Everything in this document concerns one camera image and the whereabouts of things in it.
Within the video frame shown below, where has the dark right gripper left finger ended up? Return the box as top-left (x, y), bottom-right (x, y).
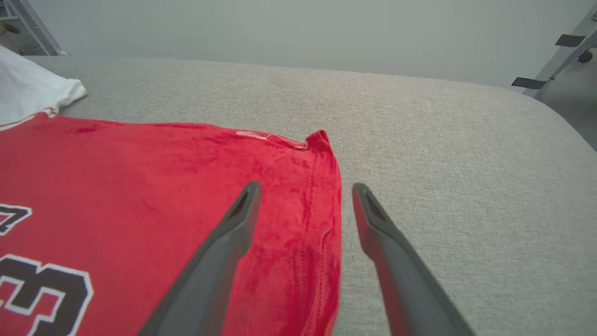
top-left (137, 181), bottom-right (263, 336)

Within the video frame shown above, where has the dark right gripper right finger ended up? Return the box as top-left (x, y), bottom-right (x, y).
top-left (351, 182), bottom-right (477, 336)

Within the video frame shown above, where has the red and white baseball shirt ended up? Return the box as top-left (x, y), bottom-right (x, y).
top-left (0, 45), bottom-right (344, 336)

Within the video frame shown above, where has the grey fabric sofa cushion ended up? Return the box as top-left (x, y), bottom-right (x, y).
top-left (26, 55), bottom-right (597, 336)

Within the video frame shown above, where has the white partition panel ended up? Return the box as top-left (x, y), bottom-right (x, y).
top-left (28, 0), bottom-right (597, 89)

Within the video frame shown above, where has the grey post with black tape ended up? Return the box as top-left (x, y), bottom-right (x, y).
top-left (511, 2), bottom-right (597, 98)

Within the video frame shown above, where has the grey metal panel post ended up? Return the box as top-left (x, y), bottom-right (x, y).
top-left (0, 0), bottom-right (71, 57)

